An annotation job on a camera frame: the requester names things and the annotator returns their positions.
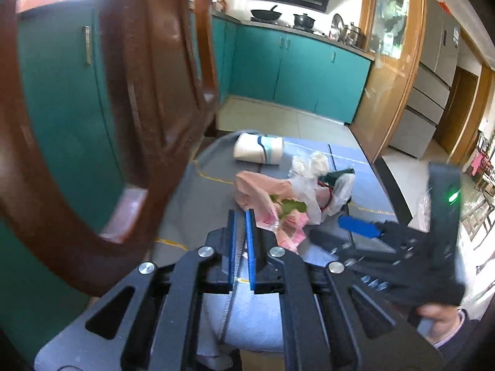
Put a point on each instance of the dark wooden chair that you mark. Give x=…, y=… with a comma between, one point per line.
x=63, y=75

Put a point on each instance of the steel stock pot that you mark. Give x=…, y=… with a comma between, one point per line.
x=354, y=36

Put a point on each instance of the black wok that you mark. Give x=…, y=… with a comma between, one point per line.
x=267, y=15

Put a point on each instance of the dark green packet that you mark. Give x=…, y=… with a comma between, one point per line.
x=330, y=178

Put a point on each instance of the silver refrigerator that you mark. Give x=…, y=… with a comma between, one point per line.
x=431, y=89

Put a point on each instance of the person's right hand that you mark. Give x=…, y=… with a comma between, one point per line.
x=447, y=320

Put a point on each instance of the teal lower cabinets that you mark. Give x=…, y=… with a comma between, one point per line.
x=163, y=90

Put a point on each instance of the white tissue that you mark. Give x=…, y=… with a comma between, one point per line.
x=311, y=165

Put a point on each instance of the pink plastic wrapper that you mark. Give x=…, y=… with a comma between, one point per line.
x=253, y=191

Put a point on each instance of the black cooking pot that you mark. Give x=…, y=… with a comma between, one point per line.
x=303, y=21

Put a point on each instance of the white plastic bag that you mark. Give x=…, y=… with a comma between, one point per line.
x=321, y=201

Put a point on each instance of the paper cup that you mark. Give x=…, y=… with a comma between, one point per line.
x=257, y=148

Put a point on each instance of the green leafy sprig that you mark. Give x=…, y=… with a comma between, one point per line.
x=283, y=207

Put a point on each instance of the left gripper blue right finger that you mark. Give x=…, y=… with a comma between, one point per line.
x=263, y=268

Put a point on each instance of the glass sliding door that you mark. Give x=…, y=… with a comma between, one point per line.
x=388, y=86

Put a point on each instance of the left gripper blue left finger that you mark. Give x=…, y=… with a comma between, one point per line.
x=221, y=270

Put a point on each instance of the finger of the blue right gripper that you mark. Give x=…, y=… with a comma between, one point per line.
x=360, y=227

